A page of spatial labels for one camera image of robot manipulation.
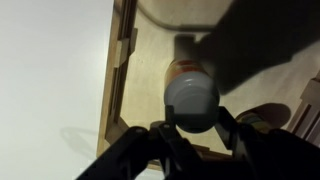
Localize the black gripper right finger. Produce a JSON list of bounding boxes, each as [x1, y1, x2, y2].
[[216, 106, 320, 180]]

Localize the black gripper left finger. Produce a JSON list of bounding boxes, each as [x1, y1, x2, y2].
[[75, 105, 208, 180]]

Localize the white bottle cap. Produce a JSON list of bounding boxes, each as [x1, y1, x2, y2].
[[163, 71, 221, 134]]

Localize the brown bottle yellow cap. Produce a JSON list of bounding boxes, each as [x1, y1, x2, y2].
[[234, 109, 272, 134]]

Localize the white pill bottle orange label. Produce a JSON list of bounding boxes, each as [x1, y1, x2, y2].
[[165, 59, 214, 84]]

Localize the light wooden slatted tray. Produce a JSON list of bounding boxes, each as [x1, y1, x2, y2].
[[95, 0, 320, 171]]

